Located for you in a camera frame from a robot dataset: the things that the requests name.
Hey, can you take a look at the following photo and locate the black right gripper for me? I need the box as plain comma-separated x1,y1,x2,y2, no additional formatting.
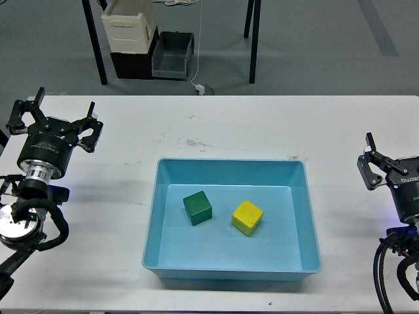
357,132,418,224

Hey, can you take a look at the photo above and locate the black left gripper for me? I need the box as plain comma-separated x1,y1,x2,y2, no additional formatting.
7,87,103,179

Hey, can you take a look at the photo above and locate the yellow cube block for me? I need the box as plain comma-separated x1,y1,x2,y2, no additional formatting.
231,200,264,237

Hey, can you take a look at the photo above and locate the green cube block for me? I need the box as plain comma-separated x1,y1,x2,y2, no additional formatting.
183,191,213,226

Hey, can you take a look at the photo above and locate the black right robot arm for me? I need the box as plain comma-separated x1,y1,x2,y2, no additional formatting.
357,132,418,313

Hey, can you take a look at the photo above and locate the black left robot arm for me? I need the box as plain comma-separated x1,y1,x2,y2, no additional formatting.
1,88,103,296

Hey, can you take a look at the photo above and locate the light blue plastic tray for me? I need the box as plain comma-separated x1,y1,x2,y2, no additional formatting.
142,158,322,281

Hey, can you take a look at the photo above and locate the black crate under container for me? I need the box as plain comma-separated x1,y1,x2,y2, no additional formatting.
110,29,159,80

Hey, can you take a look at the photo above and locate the black table leg left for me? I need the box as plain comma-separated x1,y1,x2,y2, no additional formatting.
81,0,107,86

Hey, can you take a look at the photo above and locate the black table leg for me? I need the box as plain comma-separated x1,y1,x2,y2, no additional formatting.
81,0,107,86
243,0,261,84

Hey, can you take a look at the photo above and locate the cream plastic container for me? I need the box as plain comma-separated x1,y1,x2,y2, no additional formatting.
101,0,156,54

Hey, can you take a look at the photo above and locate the dark grey storage bin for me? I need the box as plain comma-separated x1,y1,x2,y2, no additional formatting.
152,31,194,80

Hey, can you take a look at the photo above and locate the white power adapter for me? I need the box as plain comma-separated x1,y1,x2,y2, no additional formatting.
194,84,206,96

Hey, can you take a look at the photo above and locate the black table leg right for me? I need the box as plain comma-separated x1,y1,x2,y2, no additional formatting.
243,0,261,84

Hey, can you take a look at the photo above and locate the white hanging cable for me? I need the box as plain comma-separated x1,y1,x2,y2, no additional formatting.
191,0,202,86

